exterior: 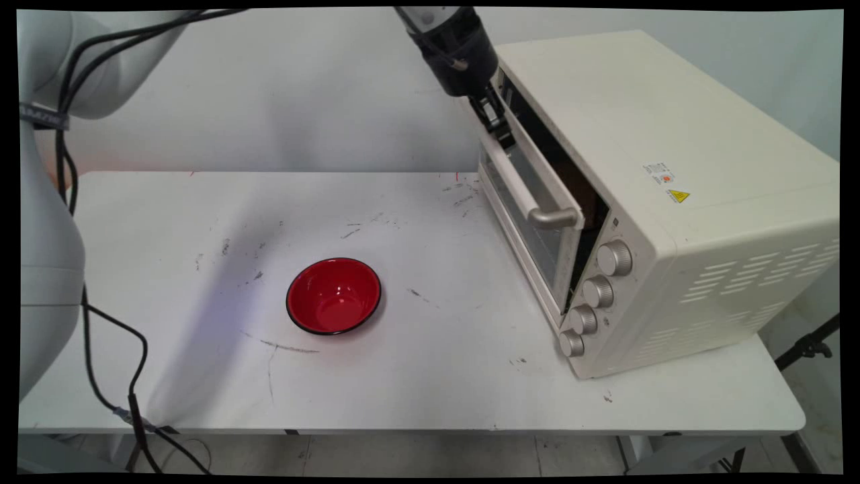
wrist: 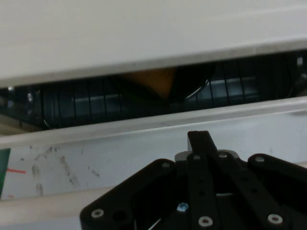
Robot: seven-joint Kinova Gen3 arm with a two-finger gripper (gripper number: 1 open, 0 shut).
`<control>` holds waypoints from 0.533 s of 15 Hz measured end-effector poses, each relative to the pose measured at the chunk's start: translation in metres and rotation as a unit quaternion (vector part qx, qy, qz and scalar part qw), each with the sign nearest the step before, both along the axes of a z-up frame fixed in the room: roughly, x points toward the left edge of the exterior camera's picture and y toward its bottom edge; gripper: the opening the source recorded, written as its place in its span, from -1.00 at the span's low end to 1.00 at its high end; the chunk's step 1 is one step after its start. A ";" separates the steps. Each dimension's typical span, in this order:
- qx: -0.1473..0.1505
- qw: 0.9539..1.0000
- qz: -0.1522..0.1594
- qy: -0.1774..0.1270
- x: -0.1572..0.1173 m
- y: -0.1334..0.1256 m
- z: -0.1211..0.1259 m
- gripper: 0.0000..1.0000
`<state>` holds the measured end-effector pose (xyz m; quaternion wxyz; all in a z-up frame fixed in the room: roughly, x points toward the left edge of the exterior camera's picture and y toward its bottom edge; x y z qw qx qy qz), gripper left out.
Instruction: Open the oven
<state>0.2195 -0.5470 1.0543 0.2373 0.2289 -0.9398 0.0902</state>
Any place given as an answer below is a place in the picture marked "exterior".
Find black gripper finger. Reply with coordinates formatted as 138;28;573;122
480;85;516;150
468;94;495;132

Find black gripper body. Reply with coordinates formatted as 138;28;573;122
407;7;500;99

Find glass oven door with handle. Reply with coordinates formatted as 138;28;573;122
476;101;585;317

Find white label sticker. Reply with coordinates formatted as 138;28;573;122
642;162;677;186

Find cream toaster oven body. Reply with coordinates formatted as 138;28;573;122
489;30;842;381

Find red bowl with black rim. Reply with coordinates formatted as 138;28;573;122
286;257;383;336

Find grey table leg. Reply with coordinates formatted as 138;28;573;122
617;434;822;475

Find black tripod stand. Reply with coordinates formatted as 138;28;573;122
775;314;841;372

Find thin grey wire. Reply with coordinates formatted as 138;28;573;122
171;438;214;475

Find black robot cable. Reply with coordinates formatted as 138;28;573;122
55;8;251;475

